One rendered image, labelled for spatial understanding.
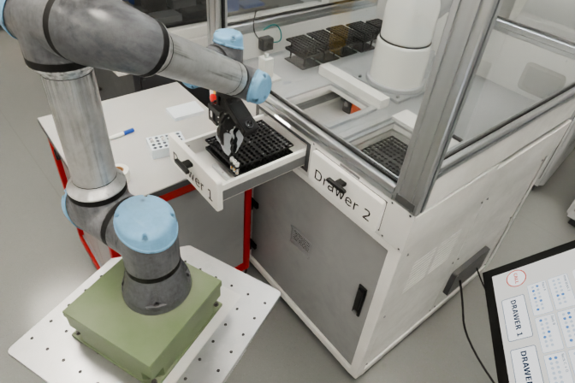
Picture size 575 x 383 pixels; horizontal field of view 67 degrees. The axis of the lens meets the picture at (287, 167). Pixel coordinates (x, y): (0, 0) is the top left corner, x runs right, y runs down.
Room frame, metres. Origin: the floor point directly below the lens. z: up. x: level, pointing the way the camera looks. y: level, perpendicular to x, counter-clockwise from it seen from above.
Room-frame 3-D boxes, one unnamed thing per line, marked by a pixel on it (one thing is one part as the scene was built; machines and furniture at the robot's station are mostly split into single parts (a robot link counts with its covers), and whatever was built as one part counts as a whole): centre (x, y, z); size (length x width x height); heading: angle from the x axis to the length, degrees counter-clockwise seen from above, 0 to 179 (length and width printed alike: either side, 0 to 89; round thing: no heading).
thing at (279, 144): (1.14, 0.13, 0.87); 0.22 x 0.18 x 0.06; 132
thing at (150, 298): (0.60, 0.27, 0.91); 0.15 x 0.15 x 0.10
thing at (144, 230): (0.60, 0.28, 1.03); 0.13 x 0.12 x 0.14; 61
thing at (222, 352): (0.58, 0.28, 0.70); 0.45 x 0.44 x 0.12; 155
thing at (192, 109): (1.49, 0.43, 0.77); 0.13 x 0.09 x 0.02; 128
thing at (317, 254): (1.50, -0.35, 0.40); 1.03 x 0.95 x 0.80; 42
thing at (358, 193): (0.99, -0.17, 0.87); 0.29 x 0.02 x 0.11; 42
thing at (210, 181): (1.00, 0.28, 0.87); 0.29 x 0.02 x 0.11; 42
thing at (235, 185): (1.15, 0.12, 0.86); 0.40 x 0.26 x 0.06; 132
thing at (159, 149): (1.24, 0.43, 0.78); 0.12 x 0.08 x 0.04; 121
